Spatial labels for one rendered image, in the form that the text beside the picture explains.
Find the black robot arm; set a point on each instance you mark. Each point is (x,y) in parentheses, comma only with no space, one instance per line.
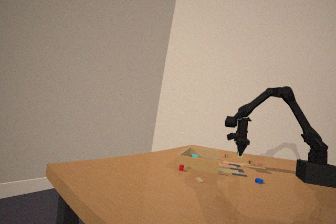
(318,151)

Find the small blue block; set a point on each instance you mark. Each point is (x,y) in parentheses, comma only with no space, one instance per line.
(258,180)

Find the tan open-top box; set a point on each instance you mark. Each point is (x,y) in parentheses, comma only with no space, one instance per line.
(199,158)

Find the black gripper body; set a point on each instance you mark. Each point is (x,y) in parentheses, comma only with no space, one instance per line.
(242,137)

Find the pale yellow flat strip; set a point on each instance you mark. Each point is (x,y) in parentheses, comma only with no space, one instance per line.
(230,171)

